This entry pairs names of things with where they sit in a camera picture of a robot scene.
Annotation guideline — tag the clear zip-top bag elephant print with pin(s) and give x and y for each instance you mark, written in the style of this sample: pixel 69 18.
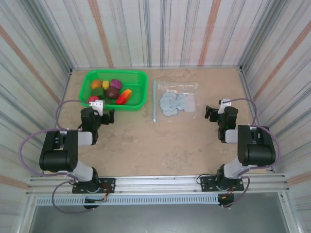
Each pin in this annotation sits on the clear zip-top bag elephant print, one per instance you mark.
pixel 177 102

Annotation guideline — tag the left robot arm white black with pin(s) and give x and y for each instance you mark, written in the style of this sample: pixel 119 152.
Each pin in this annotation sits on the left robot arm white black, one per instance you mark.
pixel 58 157

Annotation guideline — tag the orange toy fruit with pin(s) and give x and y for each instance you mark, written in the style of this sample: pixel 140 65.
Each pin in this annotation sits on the orange toy fruit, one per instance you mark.
pixel 96 84

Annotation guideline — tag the purple toy cabbage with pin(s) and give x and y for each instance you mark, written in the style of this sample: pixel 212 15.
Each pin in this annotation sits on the purple toy cabbage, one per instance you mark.
pixel 115 84

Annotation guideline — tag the red toy apple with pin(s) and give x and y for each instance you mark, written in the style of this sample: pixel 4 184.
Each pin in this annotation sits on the red toy apple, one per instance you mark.
pixel 92 98

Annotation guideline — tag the red orange toy pepper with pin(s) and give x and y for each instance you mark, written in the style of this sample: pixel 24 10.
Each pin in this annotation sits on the red orange toy pepper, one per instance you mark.
pixel 124 96

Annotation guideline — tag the black connector block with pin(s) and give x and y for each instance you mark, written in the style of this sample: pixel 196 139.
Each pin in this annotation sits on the black connector block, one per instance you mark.
pixel 228 200
pixel 91 206

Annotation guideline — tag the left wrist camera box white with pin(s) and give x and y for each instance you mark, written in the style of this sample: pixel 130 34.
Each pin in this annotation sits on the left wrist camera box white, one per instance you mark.
pixel 98 104

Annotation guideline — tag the yellow toy lemon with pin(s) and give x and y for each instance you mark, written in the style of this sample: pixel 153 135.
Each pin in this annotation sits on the yellow toy lemon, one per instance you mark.
pixel 105 84

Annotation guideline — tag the dark red toy fruit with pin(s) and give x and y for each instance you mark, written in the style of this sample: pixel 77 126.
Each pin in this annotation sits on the dark red toy fruit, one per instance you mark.
pixel 112 93

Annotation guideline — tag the green plastic mesh basket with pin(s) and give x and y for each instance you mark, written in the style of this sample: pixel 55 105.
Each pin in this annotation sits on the green plastic mesh basket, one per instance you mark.
pixel 136 82

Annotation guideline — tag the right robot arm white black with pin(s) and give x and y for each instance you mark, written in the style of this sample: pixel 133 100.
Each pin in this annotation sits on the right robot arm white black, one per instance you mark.
pixel 257 153

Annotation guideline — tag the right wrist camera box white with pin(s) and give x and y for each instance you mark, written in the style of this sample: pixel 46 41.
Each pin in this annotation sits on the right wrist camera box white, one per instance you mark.
pixel 222 106

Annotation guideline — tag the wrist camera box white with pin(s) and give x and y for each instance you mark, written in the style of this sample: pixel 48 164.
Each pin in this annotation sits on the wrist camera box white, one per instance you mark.
pixel 98 104
pixel 222 106

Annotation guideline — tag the aluminium mounting rail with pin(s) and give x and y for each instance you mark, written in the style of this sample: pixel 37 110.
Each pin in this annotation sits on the aluminium mounting rail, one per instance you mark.
pixel 158 184

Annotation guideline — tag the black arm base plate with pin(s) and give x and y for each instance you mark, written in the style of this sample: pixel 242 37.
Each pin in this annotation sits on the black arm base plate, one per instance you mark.
pixel 206 183
pixel 109 185

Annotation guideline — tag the green toy vegetable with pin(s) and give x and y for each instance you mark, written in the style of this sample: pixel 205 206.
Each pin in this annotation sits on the green toy vegetable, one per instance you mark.
pixel 109 101
pixel 98 92

